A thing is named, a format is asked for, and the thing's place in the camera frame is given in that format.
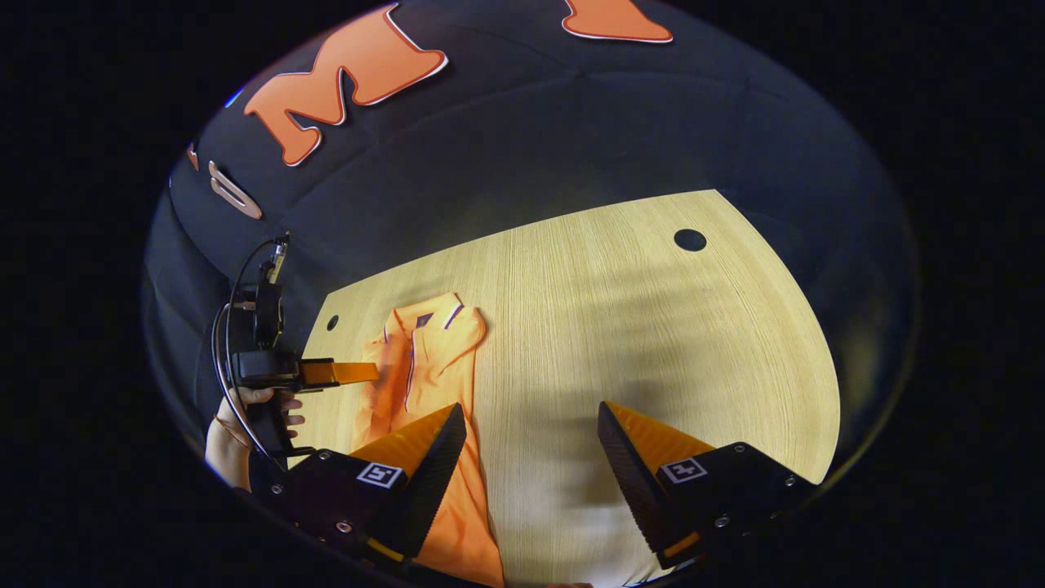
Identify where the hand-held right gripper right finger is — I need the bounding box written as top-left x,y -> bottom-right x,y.
597,400 -> 820,570

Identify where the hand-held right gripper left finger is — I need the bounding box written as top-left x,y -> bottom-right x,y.
265,402 -> 468,572

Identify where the orange polo T-shirt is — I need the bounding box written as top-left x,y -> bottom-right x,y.
353,292 -> 507,588

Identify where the black backdrop cloth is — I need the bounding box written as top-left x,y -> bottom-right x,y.
143,0 -> 919,491

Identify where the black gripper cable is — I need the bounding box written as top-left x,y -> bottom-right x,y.
210,237 -> 291,472

